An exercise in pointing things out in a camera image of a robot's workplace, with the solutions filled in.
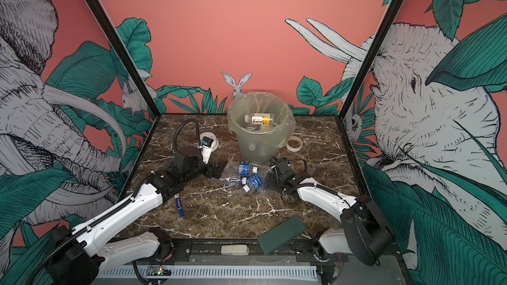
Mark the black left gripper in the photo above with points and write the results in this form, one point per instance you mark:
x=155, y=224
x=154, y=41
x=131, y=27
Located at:
x=218, y=172

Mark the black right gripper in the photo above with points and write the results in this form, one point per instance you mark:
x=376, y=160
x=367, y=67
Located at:
x=270, y=179

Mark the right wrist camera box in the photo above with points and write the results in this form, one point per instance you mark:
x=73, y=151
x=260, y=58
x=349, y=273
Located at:
x=283, y=170

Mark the Pocari bottle lying base up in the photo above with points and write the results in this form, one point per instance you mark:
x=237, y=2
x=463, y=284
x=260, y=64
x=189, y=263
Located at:
x=228, y=179

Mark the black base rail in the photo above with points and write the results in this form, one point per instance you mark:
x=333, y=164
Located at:
x=303, y=250

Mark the green mesh trash bin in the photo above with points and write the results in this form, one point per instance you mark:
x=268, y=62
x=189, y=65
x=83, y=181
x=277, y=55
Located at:
x=257, y=143

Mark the dark green sponge block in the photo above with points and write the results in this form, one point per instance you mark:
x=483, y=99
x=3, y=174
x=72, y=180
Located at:
x=281, y=234

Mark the white remote on rail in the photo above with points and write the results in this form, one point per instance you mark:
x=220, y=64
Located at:
x=235, y=249

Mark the white tape roll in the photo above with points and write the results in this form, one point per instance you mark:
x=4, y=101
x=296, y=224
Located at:
x=294, y=144

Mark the orange label vitamin bottle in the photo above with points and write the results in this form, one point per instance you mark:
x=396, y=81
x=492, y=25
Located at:
x=259, y=119

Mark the white slotted cable duct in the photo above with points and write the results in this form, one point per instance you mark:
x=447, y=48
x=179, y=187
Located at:
x=162, y=272

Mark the clear bottle white cap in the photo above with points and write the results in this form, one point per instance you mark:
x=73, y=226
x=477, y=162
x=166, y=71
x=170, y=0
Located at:
x=253, y=183

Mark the blue marker pen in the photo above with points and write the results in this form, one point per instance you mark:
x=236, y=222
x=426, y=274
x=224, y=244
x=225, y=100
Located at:
x=179, y=205

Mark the black enclosure frame post left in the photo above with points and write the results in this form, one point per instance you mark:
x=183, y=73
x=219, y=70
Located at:
x=111, y=33

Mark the black enclosure frame post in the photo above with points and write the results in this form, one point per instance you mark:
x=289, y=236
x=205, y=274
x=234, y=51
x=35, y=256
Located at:
x=382, y=32
x=111, y=33

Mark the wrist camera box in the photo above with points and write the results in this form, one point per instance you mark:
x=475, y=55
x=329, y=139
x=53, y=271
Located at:
x=187, y=158
x=283, y=170

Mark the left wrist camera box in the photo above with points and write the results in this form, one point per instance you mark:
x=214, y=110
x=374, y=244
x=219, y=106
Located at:
x=187, y=158

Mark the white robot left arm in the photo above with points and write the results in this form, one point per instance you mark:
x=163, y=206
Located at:
x=80, y=255

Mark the Pocari bottle near bin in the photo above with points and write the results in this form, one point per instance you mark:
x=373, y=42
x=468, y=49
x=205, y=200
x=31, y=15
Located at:
x=240, y=169

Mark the black enclosure frame post right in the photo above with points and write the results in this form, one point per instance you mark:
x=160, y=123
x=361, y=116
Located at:
x=382, y=32

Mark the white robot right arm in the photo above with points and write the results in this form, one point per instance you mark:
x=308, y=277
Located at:
x=364, y=231

